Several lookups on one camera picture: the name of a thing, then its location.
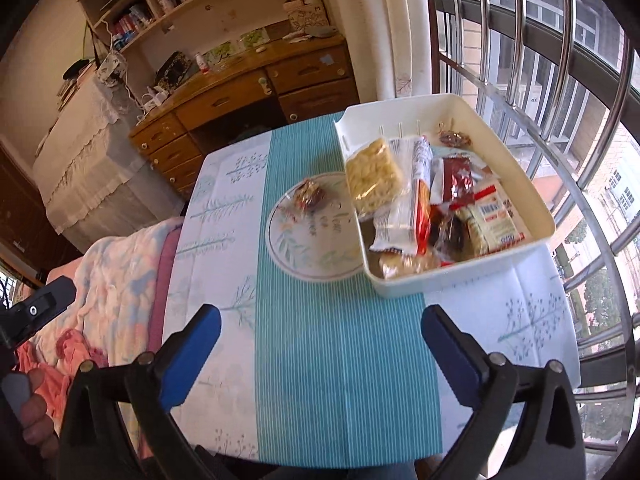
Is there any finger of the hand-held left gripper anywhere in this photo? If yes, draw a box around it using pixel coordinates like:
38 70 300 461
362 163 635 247
0 277 77 348

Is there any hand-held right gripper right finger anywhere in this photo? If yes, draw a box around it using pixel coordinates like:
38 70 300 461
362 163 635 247
421 305 586 480

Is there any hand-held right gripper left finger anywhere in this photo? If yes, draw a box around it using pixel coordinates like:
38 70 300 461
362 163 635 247
57 304 222 480

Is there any white storage box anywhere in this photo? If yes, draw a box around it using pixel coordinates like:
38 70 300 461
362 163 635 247
334 92 557 298

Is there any small puffed rice packet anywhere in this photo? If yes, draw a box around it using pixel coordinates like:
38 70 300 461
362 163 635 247
379 252 438 281

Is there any red white snack packet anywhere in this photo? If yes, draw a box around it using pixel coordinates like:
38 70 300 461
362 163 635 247
450 185 532 257

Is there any white orange snack bar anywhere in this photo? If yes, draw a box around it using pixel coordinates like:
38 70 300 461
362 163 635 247
369 135 433 256

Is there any brown white sachet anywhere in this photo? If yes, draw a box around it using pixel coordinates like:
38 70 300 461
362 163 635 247
442 156 475 202

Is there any large puffed rice packet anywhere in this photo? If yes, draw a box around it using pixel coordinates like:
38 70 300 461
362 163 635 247
345 137 405 217

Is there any brown foil snack packet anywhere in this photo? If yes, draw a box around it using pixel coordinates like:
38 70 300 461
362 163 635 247
438 130 472 149
292 179 326 212

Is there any person's left hand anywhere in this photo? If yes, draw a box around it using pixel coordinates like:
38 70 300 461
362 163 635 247
20 369 60 458

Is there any coral fleece blanket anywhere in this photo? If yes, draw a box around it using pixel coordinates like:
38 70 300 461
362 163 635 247
15 327 108 431

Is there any pastel blanket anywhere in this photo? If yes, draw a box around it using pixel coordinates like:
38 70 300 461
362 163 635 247
25 217 186 366

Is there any mauve bed sheet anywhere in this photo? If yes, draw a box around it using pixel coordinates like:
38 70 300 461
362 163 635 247
147 230 186 351

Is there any dark wooden door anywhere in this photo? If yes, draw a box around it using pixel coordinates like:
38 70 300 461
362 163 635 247
0 142 83 286

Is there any white lace-covered piano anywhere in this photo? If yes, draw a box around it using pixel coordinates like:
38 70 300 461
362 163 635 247
32 77 186 256

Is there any round floral plate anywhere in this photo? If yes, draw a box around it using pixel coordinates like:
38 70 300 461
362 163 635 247
266 172 368 282

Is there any floral cloth bag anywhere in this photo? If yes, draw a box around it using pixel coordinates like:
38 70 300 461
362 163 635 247
95 52 126 83

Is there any wooden desk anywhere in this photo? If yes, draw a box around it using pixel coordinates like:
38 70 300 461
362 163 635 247
129 35 361 201

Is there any black floral pouch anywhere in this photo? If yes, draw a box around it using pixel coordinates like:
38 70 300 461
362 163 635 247
154 51 193 88

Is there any cream curtain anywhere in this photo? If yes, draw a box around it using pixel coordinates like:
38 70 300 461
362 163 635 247
312 0 441 106

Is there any window with metal grille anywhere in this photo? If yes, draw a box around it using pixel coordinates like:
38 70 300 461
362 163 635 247
422 0 640 461

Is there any white printed box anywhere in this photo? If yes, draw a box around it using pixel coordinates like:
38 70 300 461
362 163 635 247
282 0 331 36

